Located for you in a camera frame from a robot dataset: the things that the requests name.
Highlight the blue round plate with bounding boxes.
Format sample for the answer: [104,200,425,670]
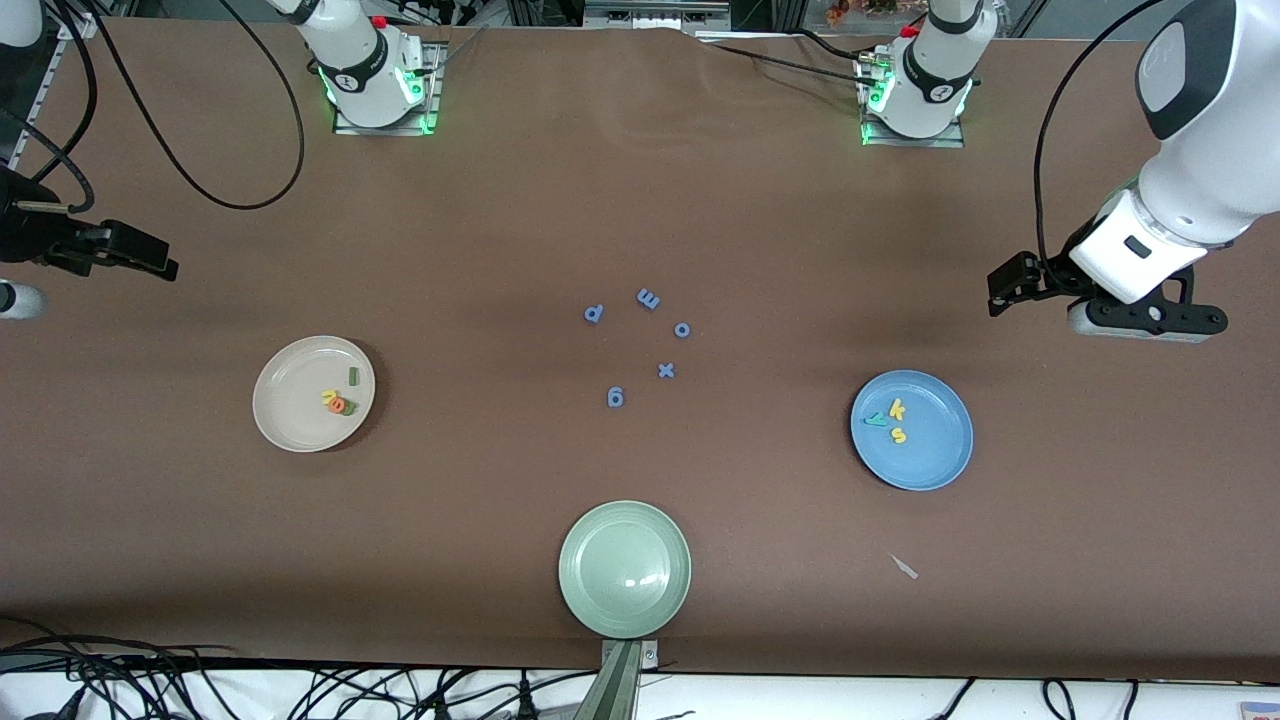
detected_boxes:
[850,369,974,492]

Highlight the beige round plate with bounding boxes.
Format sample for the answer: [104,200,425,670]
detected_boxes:
[252,335,377,453]

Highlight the brown table cover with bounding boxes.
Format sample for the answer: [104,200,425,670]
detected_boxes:
[0,15,1280,683]

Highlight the green round plate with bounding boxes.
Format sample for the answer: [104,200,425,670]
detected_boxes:
[558,500,693,640]

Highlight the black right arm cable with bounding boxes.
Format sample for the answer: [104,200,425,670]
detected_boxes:
[0,0,306,213]

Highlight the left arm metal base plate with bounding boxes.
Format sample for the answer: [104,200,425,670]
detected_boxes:
[862,50,966,149]

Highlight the aluminium table corner rail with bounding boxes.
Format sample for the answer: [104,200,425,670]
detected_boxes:
[25,12,98,171]

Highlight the black base power cable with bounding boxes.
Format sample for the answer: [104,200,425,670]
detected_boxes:
[790,28,873,63]
[700,38,871,87]

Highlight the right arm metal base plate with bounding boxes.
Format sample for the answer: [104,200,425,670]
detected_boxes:
[332,42,446,137]

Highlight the tangled black cable bundle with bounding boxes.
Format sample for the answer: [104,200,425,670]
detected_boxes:
[0,618,601,720]

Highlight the aluminium profile frame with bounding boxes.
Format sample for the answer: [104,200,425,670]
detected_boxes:
[583,0,733,31]

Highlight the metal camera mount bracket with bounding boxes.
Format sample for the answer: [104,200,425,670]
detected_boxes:
[573,639,661,720]

